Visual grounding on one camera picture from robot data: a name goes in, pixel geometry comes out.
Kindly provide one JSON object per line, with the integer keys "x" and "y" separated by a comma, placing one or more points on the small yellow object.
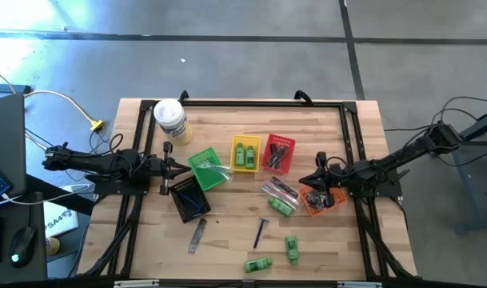
{"x": 53, "y": 246}

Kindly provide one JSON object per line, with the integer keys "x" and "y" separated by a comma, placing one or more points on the black plastic basket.
{"x": 183, "y": 192}

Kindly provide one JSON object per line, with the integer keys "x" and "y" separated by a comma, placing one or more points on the green travel bottle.
{"x": 250, "y": 157}
{"x": 258, "y": 265}
{"x": 281, "y": 207}
{"x": 240, "y": 154}
{"x": 292, "y": 250}

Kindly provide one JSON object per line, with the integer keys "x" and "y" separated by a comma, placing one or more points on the grey laptop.
{"x": 5, "y": 140}

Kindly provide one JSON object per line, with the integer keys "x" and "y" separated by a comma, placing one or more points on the green plastic basket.
{"x": 205, "y": 180}

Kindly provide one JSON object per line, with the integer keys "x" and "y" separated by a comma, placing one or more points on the white power adapter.
{"x": 79, "y": 188}

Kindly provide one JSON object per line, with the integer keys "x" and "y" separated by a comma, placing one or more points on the blue-grey table frame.
{"x": 473, "y": 208}

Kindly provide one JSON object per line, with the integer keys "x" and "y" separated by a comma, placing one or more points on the silver edge bracket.
{"x": 136, "y": 284}
{"x": 359, "y": 285}

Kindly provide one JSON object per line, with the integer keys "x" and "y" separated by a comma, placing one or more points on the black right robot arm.
{"x": 403, "y": 158}

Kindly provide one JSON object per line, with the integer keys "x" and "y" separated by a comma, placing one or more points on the black computer mouse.
{"x": 22, "y": 246}

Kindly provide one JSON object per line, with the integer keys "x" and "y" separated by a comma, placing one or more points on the orange plastic basket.
{"x": 338, "y": 196}

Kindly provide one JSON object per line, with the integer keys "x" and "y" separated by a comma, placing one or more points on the yellow Lysol wipes canister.
{"x": 169, "y": 114}

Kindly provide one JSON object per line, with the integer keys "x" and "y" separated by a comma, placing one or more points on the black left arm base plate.
{"x": 107, "y": 188}

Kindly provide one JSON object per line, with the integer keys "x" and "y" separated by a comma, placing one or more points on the yellow plastic basket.
{"x": 256, "y": 141}

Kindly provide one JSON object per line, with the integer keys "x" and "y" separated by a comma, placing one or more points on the red plastic basket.
{"x": 288, "y": 141}

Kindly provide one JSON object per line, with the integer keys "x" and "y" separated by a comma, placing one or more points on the black side desk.
{"x": 31, "y": 208}

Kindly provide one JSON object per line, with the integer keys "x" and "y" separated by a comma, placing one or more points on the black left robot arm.
{"x": 91, "y": 162}

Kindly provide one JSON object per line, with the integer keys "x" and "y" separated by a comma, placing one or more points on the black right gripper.
{"x": 335, "y": 175}

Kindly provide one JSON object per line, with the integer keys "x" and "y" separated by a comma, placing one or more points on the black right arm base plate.
{"x": 389, "y": 191}

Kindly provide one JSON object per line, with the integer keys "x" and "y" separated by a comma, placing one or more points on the round black item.
{"x": 326, "y": 201}
{"x": 312, "y": 200}

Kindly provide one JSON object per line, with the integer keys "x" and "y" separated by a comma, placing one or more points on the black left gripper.
{"x": 161, "y": 168}

